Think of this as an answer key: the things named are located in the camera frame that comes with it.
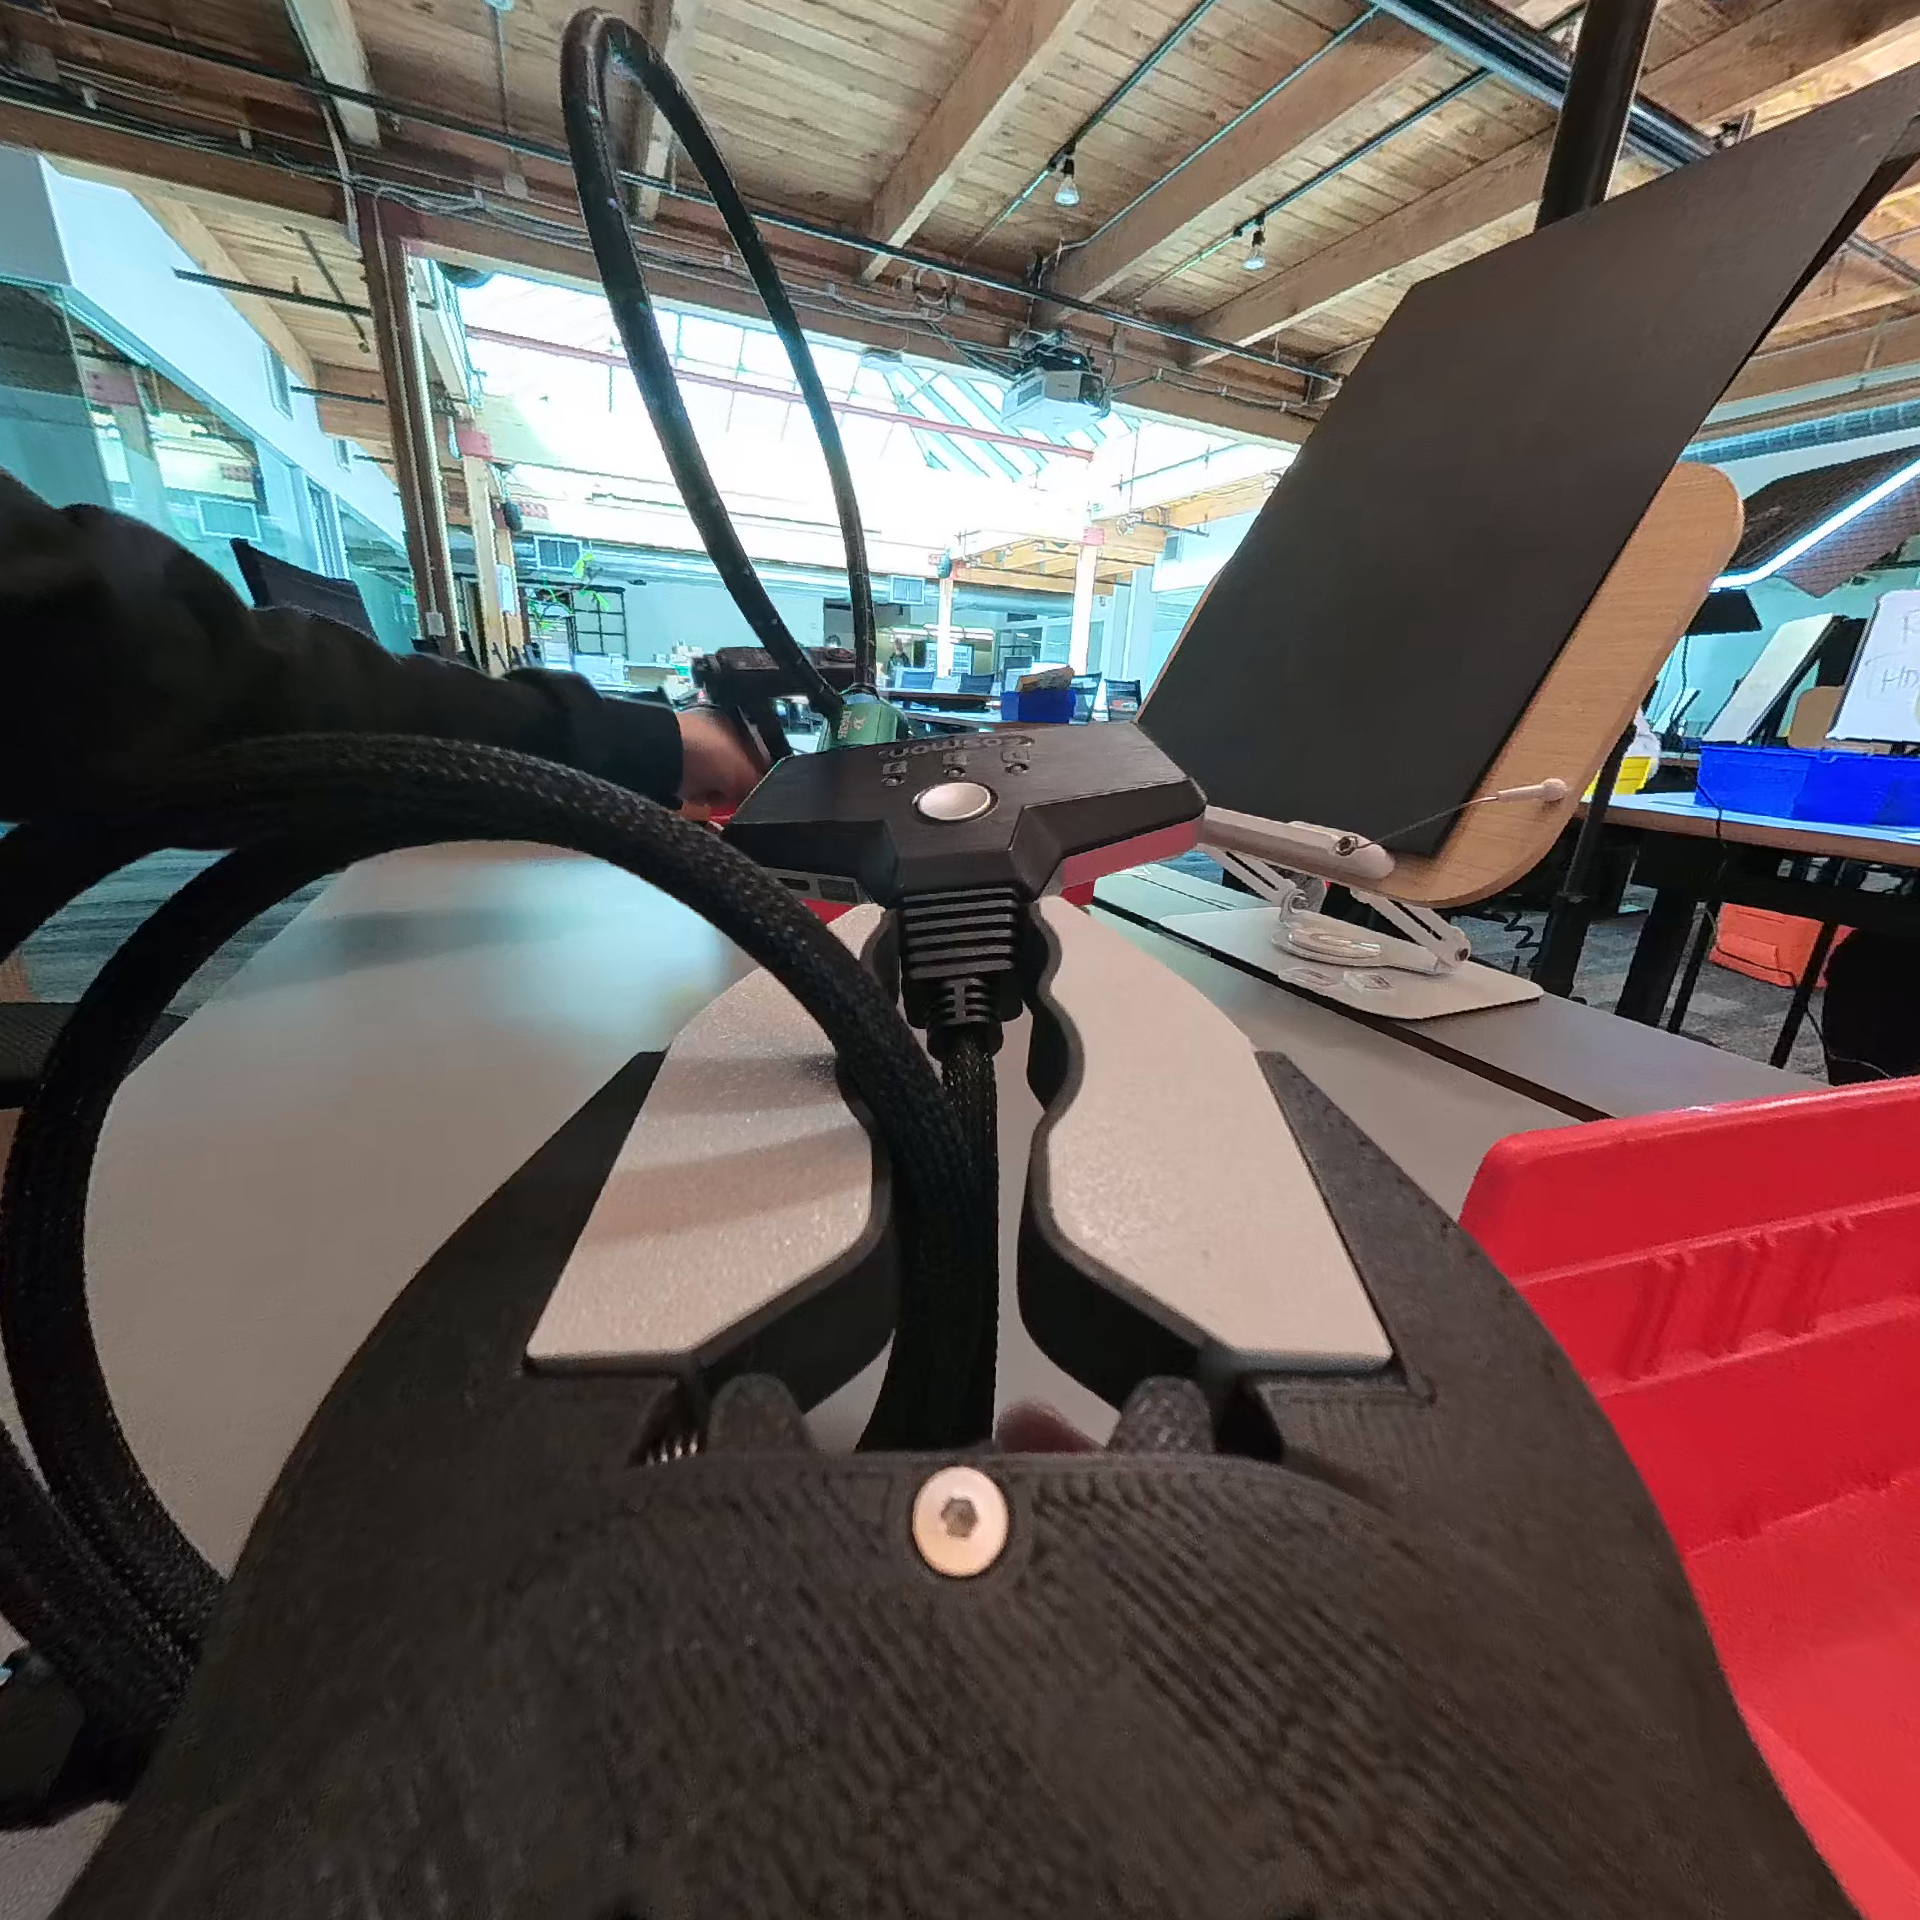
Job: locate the person's left forearm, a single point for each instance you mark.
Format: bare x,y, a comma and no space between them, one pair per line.
301,675

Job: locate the white sign board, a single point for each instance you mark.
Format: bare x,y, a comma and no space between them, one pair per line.
1882,667

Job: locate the person's right hand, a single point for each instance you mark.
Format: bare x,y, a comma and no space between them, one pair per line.
1044,1428

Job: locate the person's left hand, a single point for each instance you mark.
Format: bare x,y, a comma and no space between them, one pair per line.
714,764

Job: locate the grey desk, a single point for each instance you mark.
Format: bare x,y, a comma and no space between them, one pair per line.
377,1079

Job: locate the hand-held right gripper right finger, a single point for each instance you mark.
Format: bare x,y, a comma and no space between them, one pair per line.
1201,1201

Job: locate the ceiling projector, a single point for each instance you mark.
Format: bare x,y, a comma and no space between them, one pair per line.
1054,394

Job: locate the light panel on tripod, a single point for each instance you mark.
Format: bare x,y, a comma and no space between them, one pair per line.
1829,516

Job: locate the black vertical pole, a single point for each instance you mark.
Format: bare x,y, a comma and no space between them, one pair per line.
1599,106

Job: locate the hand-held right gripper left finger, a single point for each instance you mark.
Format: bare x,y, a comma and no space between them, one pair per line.
705,1215

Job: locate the white board stand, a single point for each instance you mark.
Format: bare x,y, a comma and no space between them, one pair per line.
1350,931

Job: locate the blue plastic bin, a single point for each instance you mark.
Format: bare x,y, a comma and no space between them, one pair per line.
1799,780

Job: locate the red bin with black divider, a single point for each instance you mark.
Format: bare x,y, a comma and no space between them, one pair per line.
1724,1350

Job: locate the black switch hub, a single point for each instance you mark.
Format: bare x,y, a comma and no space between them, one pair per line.
1109,795

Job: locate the wood edged desk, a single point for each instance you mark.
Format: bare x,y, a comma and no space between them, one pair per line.
1757,833

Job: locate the ceiling track light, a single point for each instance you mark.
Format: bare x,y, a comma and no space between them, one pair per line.
1067,187
1253,248

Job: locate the red plastic bin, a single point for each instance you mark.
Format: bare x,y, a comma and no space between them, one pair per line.
1119,866

